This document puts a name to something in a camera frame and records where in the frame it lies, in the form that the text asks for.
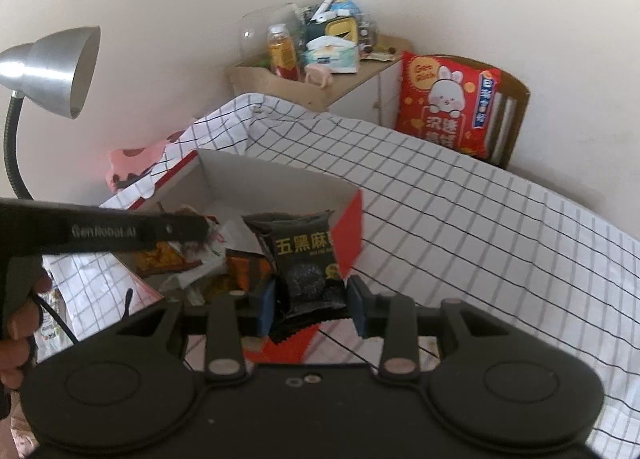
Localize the dark red snack packet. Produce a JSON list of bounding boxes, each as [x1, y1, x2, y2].
[[224, 249, 275, 292]]

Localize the pink plastic object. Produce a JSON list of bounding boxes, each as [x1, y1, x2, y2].
[[304, 63, 334, 89]]

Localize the small packets on side table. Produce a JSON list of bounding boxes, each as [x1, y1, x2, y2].
[[359, 35, 402, 63]]

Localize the wooden chair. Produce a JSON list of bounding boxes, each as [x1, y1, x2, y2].
[[449, 55, 532, 172]]

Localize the black snack packet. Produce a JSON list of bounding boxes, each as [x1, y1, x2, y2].
[[242, 210, 352, 346]]

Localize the silver desk lamp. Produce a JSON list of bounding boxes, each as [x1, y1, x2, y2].
[[0, 26, 101, 201]]

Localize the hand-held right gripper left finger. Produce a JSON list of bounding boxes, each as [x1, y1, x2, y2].
[[116, 280, 277, 384]]

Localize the pink spotted bag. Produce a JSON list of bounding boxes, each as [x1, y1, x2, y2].
[[109, 138, 169, 196]]

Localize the red cardboard box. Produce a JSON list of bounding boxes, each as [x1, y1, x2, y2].
[[99, 149, 364, 366]]

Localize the green yellow container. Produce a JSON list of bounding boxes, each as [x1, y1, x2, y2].
[[305, 9, 361, 44]]

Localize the white checked tablecloth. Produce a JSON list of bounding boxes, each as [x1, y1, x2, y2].
[[42, 93, 640, 459]]

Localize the orange drink bottle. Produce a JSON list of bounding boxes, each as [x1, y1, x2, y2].
[[267, 23, 303, 82]]

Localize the black cable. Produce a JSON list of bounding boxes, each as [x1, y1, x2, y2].
[[34, 290, 82, 346]]

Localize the light wooden side table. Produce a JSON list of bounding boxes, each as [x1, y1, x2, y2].
[[229, 35, 417, 128]]

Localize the white tube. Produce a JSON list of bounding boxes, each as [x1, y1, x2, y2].
[[309, 0, 343, 22]]

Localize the tissue pack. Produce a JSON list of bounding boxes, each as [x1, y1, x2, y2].
[[302, 36, 361, 74]]

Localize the white snack packet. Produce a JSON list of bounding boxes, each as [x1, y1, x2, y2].
[[162, 215, 246, 292]]

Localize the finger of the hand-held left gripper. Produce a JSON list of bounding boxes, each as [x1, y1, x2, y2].
[[150, 212, 210, 246]]

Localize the person's left hand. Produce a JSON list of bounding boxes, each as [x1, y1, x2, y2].
[[0, 270, 54, 391]]

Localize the orange red chips packet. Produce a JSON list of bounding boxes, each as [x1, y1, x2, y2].
[[136, 241, 203, 276]]

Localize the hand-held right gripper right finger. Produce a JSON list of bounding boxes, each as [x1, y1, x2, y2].
[[346, 275, 507, 382]]

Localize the green white printed packet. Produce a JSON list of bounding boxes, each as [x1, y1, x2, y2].
[[37, 288, 68, 347]]

